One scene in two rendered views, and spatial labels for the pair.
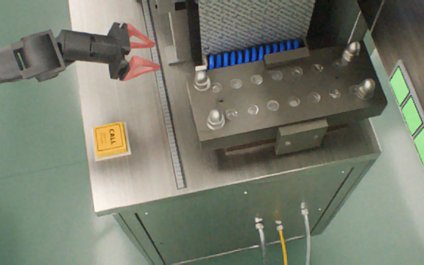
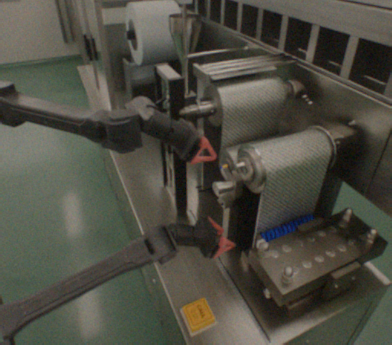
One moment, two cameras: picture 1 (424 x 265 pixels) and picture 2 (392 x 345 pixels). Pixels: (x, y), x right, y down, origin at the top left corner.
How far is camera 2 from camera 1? 41 cm
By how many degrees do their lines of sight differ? 34
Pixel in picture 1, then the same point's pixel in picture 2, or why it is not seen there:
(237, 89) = (289, 252)
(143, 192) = not seen: outside the picture
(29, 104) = (75, 320)
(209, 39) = (262, 219)
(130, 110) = (205, 288)
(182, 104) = (241, 276)
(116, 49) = (208, 233)
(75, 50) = (184, 236)
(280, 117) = (328, 265)
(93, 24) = not seen: hidden behind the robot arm
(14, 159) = not seen: outside the picture
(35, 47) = (160, 235)
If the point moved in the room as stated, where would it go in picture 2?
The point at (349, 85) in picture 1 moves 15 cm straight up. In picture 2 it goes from (357, 235) to (373, 200)
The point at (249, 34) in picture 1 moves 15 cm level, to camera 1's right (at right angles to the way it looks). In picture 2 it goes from (285, 213) to (326, 204)
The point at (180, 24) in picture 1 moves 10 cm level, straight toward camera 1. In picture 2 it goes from (233, 216) to (248, 239)
